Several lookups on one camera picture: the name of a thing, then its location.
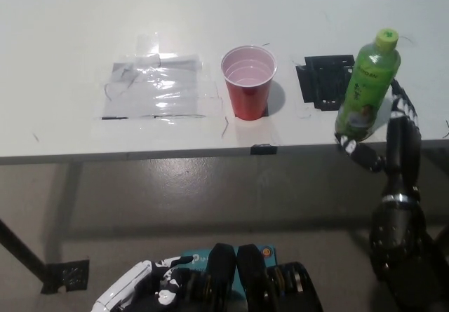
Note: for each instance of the small black tape strip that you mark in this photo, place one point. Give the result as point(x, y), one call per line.
point(264, 149)

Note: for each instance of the clear taped plastic sheet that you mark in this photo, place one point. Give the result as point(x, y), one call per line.
point(151, 91)

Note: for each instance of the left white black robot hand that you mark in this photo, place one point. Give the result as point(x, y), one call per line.
point(137, 284)

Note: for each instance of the red plastic cup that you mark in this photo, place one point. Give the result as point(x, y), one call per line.
point(249, 98)

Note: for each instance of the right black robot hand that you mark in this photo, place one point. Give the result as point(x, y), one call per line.
point(403, 150)

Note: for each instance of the green tea bottle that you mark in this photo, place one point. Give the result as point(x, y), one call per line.
point(368, 84)

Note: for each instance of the black table leg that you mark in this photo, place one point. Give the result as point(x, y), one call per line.
point(22, 252)

